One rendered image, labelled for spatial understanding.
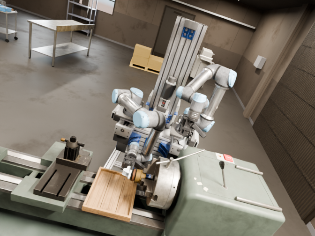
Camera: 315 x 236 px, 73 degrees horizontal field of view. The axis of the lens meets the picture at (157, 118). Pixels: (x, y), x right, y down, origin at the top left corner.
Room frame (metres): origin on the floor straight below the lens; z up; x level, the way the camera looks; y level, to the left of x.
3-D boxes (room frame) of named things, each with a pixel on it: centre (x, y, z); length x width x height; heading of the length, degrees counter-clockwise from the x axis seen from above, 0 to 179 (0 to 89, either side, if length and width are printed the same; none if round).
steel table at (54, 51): (5.82, 3.15, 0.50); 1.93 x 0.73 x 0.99; 178
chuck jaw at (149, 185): (0.98, -0.09, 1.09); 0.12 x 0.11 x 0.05; 6
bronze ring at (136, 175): (1.06, -0.01, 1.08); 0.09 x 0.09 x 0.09; 6
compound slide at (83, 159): (1.09, 0.44, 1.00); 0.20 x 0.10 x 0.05; 96
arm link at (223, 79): (1.64, -0.38, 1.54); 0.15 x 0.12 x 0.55; 67
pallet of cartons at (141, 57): (7.68, 1.00, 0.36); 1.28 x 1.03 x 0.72; 90
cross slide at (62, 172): (1.03, 0.46, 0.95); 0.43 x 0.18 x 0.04; 6
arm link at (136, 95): (1.69, 0.24, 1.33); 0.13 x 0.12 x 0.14; 130
